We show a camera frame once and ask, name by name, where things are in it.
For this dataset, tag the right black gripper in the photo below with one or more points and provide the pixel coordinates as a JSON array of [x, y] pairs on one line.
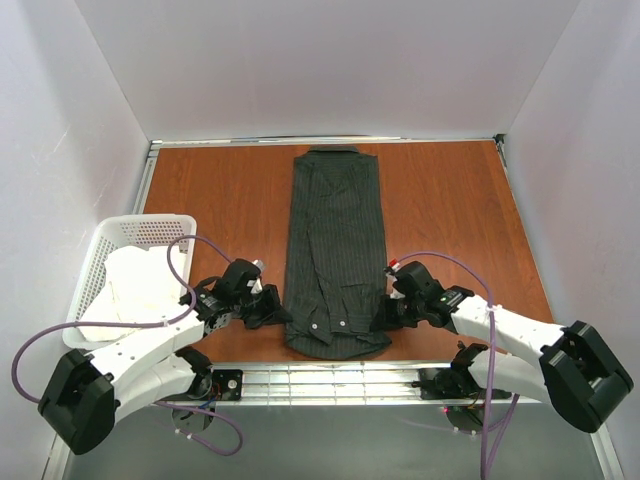
[[396, 310]]

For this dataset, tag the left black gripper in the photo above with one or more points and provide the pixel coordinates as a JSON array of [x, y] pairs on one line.
[[267, 305]]

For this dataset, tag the dark pinstriped long sleeve shirt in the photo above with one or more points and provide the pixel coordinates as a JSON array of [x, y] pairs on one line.
[[336, 254]]

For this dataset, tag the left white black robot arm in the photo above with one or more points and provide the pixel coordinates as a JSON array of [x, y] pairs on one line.
[[88, 394]]

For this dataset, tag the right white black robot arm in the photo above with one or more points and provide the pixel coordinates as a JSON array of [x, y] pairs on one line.
[[569, 367]]

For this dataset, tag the white plastic laundry basket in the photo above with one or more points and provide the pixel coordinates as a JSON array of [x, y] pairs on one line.
[[143, 231]]

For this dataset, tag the white shirt in basket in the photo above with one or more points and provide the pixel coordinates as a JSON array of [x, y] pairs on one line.
[[139, 285]]

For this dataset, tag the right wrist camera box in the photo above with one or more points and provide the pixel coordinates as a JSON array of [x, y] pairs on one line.
[[413, 281]]

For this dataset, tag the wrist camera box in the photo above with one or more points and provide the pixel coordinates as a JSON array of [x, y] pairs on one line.
[[240, 277], [413, 281]]

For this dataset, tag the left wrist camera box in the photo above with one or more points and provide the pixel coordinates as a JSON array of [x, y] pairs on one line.
[[240, 277]]

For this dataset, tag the aluminium front frame rail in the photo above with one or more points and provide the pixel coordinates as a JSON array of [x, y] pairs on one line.
[[295, 421]]

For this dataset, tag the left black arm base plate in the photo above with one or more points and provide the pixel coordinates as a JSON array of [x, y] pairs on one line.
[[227, 384]]

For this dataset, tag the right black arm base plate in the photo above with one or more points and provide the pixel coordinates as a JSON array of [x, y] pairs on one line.
[[444, 383]]

